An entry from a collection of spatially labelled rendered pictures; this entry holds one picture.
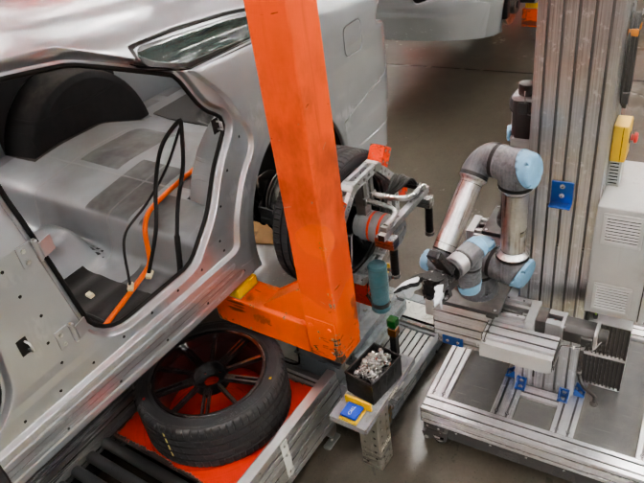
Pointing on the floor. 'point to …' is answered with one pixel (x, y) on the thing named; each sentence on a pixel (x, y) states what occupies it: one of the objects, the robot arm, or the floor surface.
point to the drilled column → (378, 443)
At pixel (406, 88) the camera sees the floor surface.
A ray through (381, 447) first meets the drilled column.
